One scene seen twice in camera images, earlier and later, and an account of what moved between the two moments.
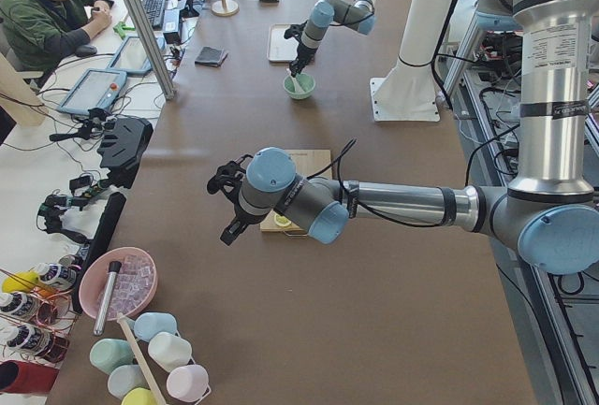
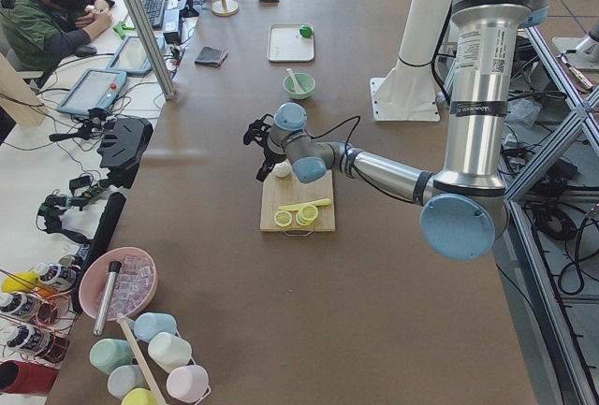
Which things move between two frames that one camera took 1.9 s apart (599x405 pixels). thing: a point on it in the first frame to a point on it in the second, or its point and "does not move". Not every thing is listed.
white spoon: x=298 y=88 does not move
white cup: x=169 y=350 does not move
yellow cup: x=138 y=396 does not move
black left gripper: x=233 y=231 to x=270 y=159
